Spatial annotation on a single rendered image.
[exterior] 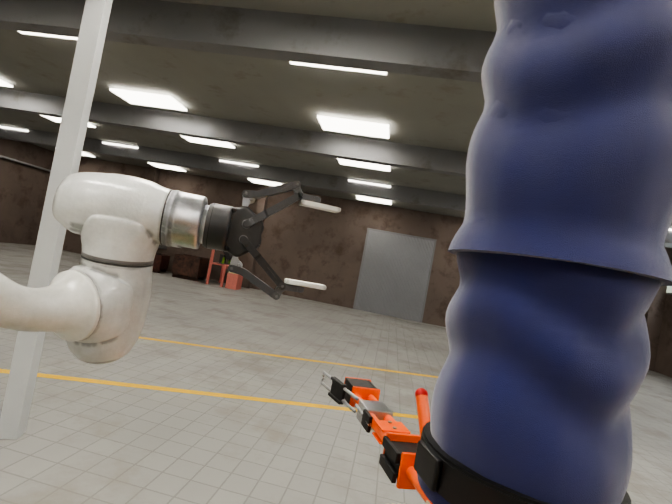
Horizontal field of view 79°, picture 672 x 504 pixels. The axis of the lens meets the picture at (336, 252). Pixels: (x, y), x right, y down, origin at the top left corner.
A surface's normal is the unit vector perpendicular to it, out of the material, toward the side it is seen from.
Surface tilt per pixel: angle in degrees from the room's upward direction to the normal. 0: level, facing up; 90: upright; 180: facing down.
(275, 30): 90
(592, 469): 80
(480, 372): 74
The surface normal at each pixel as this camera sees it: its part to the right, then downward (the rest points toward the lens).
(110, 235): 0.17, 0.19
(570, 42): -0.62, -0.39
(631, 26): -0.21, -0.26
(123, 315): 0.86, 0.25
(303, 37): -0.14, -0.05
